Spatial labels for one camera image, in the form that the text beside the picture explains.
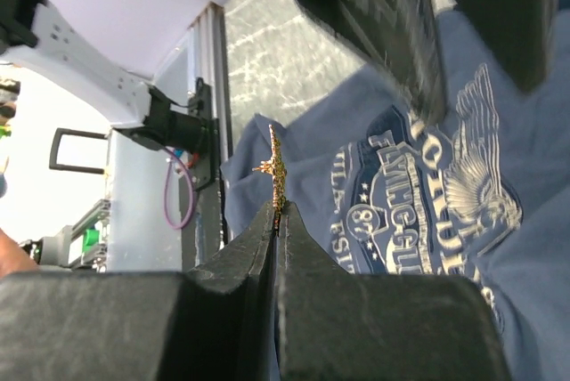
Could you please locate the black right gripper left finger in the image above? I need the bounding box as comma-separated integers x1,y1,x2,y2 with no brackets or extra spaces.
1,204,278,380

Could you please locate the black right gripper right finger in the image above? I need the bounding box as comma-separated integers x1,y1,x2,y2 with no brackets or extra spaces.
277,203,510,380

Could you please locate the gold brooch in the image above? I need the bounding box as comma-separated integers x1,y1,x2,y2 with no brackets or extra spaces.
253,124,287,215

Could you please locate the blue sleeveless shirt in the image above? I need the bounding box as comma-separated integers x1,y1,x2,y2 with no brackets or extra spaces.
222,0,569,380

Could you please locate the aluminium frame rail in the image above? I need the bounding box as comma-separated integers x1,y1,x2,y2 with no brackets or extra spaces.
155,3,232,270

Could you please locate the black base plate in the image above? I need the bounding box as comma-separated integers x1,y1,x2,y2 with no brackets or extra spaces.
177,77,231,273

